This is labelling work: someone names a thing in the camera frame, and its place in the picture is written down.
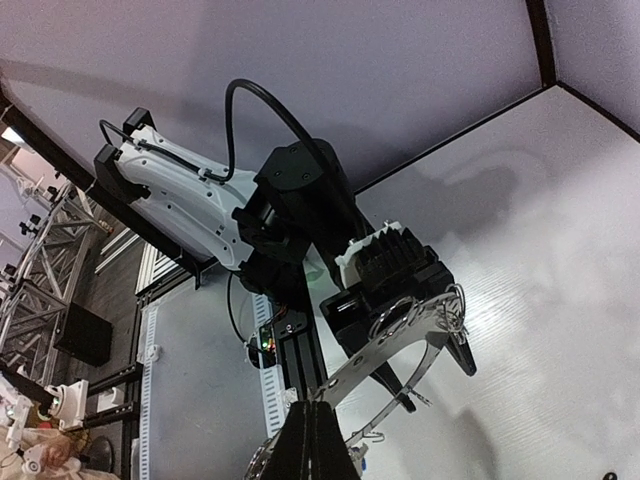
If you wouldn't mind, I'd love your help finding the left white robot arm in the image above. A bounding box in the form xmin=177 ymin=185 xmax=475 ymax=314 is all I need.
xmin=94 ymin=108 xmax=476 ymax=394

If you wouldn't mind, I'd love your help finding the black box on floor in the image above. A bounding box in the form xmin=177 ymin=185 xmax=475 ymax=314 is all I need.
xmin=53 ymin=302 xmax=113 ymax=367

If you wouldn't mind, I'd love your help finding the black front frame rail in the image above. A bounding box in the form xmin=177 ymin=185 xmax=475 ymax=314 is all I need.
xmin=273 ymin=310 xmax=328 ymax=399

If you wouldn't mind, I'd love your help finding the right black frame post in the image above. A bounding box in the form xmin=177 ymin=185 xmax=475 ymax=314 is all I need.
xmin=525 ymin=0 xmax=557 ymax=88

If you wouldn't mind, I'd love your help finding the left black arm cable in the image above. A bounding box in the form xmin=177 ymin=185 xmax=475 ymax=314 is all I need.
xmin=98 ymin=78 xmax=371 ymax=236

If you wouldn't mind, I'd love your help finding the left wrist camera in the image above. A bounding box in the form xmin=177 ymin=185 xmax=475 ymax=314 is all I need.
xmin=335 ymin=222 xmax=439 ymax=291

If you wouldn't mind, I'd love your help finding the metal truss scaffold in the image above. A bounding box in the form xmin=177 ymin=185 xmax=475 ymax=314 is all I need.
xmin=1 ymin=182 xmax=104 ymax=380

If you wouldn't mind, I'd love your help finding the white slotted cable duct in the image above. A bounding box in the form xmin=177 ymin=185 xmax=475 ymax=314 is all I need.
xmin=251 ymin=294 xmax=287 ymax=437

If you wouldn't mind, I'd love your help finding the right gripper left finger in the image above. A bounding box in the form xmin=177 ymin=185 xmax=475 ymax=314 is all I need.
xmin=261 ymin=400 xmax=311 ymax=480

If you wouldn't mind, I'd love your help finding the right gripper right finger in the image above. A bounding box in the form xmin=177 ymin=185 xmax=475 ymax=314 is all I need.
xmin=310 ymin=401 xmax=360 ymax=480

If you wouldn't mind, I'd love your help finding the metal ring plate with keyrings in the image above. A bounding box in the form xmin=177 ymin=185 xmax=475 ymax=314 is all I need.
xmin=244 ymin=282 xmax=469 ymax=480

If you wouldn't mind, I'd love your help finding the black frame post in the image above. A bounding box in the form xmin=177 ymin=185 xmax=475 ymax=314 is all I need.
xmin=525 ymin=0 xmax=557 ymax=88
xmin=1 ymin=87 xmax=216 ymax=289

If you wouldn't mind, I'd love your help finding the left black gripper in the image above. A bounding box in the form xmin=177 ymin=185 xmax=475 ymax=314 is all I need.
xmin=320 ymin=261 xmax=476 ymax=413

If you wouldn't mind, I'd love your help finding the left black frame post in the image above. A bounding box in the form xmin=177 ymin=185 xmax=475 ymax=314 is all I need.
xmin=1 ymin=87 xmax=216 ymax=289

